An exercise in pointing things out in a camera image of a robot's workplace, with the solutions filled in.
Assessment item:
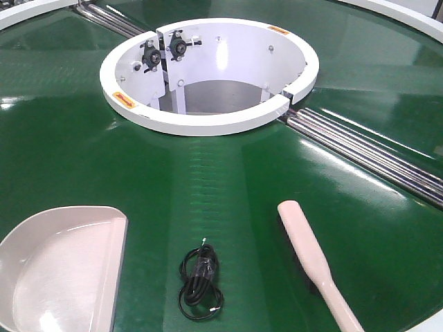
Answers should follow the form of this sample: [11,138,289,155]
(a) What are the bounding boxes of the beige plastic dustpan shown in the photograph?
[1,206,128,331]

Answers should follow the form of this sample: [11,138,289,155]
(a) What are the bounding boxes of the steel rollers right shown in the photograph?
[280,108,442,209]

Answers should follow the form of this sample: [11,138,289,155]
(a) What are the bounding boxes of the yellow arrow warning sticker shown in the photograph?
[112,91,138,109]

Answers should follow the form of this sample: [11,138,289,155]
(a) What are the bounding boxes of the black bearing block right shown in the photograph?
[167,30,203,62]

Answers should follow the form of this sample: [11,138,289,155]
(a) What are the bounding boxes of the beige plastic hand broom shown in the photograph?
[278,201,363,331]

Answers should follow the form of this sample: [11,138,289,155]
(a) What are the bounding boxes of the white outer rim right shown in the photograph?
[340,0,442,43]

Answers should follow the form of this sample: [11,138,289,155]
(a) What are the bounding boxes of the white inner conveyor ring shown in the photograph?
[99,17,320,137]

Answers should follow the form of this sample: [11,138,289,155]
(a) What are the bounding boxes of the black bearing block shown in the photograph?
[140,39,161,73]
[167,30,203,62]

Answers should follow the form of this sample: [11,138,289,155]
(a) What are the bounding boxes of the steel rollers upper left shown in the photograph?
[72,1,145,38]

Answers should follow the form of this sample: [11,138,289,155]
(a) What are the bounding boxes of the orange sticker far rim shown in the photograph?
[268,26,290,35]

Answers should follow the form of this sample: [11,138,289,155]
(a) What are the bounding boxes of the black bearing block left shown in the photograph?
[140,39,161,73]

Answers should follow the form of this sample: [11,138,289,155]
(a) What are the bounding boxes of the white rim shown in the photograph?
[1,0,78,30]
[340,0,442,43]

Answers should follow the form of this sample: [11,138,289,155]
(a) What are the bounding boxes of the steel rollers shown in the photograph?
[280,108,442,209]
[72,1,145,38]

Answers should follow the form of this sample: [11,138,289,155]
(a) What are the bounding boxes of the black cable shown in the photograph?
[177,237,225,321]

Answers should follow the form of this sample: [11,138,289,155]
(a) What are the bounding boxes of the white outer rim left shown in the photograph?
[1,0,78,30]

